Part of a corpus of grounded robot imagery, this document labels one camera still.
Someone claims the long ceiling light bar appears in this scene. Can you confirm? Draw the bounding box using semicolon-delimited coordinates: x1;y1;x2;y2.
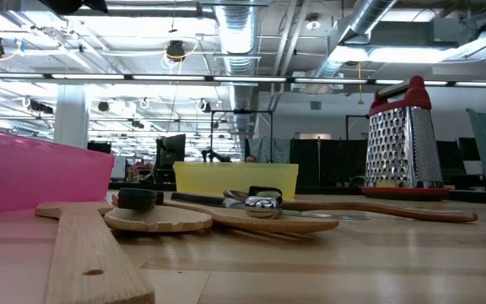
0;72;486;88

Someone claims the silver spiral air duct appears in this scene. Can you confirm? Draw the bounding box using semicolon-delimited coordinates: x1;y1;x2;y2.
213;0;262;140
310;0;399;84

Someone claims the yellow hanging pendant cord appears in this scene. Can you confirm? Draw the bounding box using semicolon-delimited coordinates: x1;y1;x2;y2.
355;61;365;106

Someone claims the wooden spork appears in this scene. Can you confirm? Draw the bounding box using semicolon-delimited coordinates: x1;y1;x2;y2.
102;204;213;234

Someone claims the steel box grater red trim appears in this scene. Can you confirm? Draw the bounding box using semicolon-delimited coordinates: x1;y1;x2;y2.
359;74;451;201

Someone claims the plain wooden spatula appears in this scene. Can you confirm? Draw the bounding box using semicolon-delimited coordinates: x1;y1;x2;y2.
35;201;156;304

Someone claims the dark computer monitor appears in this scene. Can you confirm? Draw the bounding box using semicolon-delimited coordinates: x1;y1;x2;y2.
154;133;187;183

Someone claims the dark wooden spoon metal tip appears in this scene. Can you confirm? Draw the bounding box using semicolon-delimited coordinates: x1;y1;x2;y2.
223;188;479;224
244;195;284;220

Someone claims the black-handled steel knife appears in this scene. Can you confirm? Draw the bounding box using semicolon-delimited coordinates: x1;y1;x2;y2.
170;192;371;222
115;187;165;211

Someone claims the black metal table frame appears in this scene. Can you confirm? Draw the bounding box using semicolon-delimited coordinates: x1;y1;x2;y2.
107;180;486;204

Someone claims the wooden slotted spoon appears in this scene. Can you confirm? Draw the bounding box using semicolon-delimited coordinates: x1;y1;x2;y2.
162;200;340;236

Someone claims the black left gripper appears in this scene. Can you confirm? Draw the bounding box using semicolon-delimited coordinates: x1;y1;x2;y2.
38;0;109;15

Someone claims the pink plastic bin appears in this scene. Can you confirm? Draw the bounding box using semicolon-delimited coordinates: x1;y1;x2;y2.
0;126;116;216

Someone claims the yellow plastic bin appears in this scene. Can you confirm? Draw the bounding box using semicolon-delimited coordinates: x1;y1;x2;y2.
173;160;300;199

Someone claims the black partition panel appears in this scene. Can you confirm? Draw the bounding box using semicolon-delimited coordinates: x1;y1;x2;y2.
289;138;370;189

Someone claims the grey tarp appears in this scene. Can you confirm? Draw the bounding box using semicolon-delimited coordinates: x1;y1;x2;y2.
245;135;292;164

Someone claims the white building column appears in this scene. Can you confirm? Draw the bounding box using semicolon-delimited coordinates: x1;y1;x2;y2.
52;83;90;149

